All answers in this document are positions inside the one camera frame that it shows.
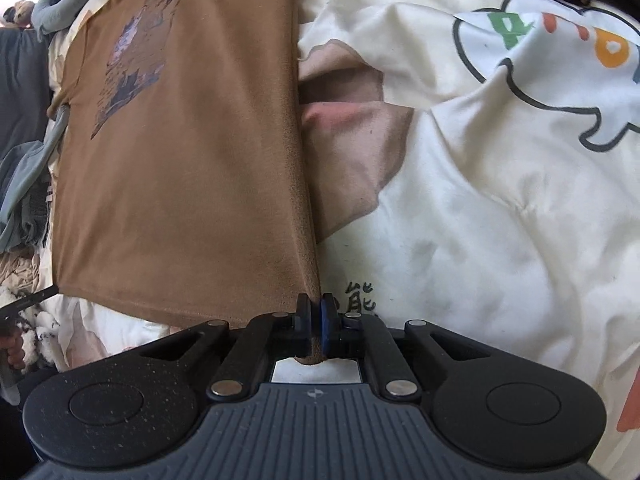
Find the dark grey pillow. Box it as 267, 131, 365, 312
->
0, 28, 52, 158

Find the beige cloth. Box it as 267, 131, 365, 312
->
0, 247, 40, 307

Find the person's left hand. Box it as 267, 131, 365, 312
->
0, 330, 25, 370

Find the brown printed t-shirt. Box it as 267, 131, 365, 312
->
52, 0, 320, 327

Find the small teddy bear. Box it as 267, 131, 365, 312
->
1, 0, 35, 29

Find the blue denim garment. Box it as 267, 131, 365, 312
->
0, 104, 72, 254

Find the white fluffy spotted fabric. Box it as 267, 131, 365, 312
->
1, 295, 68, 373

